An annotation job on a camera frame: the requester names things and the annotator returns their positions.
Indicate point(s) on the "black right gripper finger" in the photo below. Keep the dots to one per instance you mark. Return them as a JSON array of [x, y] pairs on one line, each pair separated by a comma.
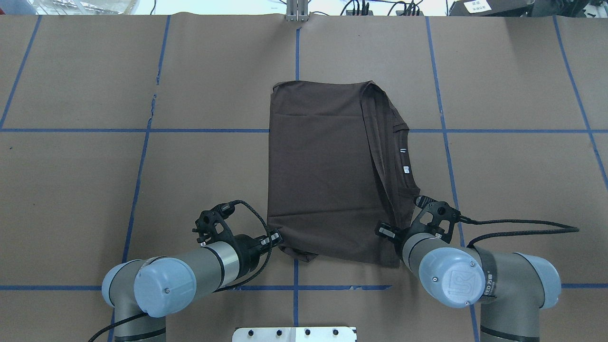
[[385, 230]]

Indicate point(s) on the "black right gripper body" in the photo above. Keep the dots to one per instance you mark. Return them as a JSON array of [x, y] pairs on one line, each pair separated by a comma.
[[398, 234]]

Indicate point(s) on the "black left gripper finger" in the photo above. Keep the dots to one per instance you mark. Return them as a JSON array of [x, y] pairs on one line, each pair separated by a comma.
[[271, 240]]

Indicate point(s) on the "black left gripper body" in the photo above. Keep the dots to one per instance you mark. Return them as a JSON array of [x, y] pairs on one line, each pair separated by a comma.
[[246, 248]]

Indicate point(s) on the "brown t-shirt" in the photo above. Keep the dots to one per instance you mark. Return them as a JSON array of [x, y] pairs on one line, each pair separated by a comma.
[[339, 163]]

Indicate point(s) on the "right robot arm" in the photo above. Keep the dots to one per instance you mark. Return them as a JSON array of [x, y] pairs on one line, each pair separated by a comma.
[[511, 288]]

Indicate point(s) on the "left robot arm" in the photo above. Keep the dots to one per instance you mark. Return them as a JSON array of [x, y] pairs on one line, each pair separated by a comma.
[[143, 293]]

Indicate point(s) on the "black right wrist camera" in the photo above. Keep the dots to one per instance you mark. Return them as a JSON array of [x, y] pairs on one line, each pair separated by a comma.
[[436, 218]]

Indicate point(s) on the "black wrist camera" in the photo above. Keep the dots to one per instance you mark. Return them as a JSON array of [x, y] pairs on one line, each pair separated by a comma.
[[211, 226], [436, 218]]

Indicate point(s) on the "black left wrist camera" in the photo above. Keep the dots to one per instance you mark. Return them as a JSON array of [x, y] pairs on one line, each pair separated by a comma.
[[211, 226]]

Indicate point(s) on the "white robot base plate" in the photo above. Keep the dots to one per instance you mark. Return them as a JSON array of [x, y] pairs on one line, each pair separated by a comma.
[[296, 334]]

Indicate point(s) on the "aluminium frame post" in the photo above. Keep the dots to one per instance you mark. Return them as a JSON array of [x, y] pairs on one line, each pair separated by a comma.
[[297, 10]]

